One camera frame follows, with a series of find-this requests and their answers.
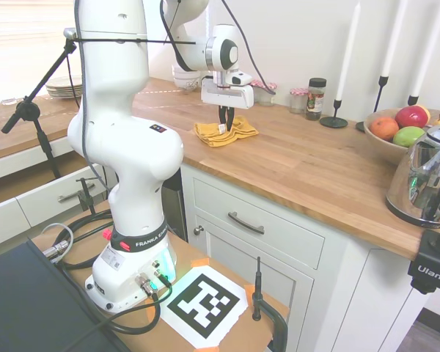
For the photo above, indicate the small glass dish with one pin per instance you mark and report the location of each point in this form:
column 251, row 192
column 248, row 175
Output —
column 8, row 101

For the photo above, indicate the white counter cabinet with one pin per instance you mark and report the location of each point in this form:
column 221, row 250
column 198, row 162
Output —
column 337, row 278

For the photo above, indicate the white bowl with floral pattern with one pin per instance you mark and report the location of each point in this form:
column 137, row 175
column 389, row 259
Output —
column 186, row 83

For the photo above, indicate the yellow terry cloth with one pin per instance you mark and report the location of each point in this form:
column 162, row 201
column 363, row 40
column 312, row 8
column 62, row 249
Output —
column 242, row 130

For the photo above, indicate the green apple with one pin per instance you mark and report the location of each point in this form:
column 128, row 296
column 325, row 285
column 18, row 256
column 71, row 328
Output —
column 408, row 137

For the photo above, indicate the spice jar with black lid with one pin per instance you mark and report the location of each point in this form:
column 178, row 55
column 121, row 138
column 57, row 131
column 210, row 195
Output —
column 315, row 102

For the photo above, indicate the white drawer unit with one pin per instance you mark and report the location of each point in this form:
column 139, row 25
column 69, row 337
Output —
column 40, row 205

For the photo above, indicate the black white tag paper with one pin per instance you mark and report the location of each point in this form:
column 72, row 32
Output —
column 205, row 304

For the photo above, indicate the shiny steel kettle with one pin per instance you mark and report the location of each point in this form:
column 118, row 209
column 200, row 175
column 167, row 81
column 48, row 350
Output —
column 425, row 183

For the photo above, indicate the black candle holder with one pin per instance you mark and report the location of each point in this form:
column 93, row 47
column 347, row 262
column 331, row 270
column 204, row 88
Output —
column 333, row 121
column 413, row 99
column 383, row 81

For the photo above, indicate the black clamp camera stand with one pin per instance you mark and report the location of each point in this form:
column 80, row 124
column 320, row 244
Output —
column 430, row 271

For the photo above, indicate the black boom stand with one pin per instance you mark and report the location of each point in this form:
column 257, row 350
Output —
column 25, row 110

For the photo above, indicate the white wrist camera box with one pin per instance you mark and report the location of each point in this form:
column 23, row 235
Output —
column 242, row 78

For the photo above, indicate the glass jar red checkered lid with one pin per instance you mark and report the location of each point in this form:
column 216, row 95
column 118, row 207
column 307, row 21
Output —
column 297, row 102
column 256, row 91
column 268, row 96

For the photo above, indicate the dark flat case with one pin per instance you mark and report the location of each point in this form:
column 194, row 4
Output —
column 22, row 304

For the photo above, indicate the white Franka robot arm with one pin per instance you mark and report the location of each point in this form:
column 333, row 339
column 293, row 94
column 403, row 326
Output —
column 124, row 146

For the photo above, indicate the red apple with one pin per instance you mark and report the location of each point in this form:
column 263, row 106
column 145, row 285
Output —
column 410, row 116

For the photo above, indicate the round metal cabinet knob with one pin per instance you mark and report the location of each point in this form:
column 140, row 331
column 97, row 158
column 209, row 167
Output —
column 198, row 230

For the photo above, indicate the wooden fruit bowl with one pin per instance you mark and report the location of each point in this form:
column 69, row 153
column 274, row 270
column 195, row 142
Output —
column 381, row 146

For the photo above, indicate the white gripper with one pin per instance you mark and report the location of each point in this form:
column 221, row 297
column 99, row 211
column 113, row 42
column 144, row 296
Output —
column 223, row 96

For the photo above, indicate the black screw clamp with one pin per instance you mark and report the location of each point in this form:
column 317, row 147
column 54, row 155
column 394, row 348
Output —
column 85, row 198
column 257, row 293

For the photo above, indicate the yellow orange fruit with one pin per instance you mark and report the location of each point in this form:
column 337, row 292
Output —
column 426, row 110

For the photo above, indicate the stack of pale plates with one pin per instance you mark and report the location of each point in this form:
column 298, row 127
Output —
column 60, row 89

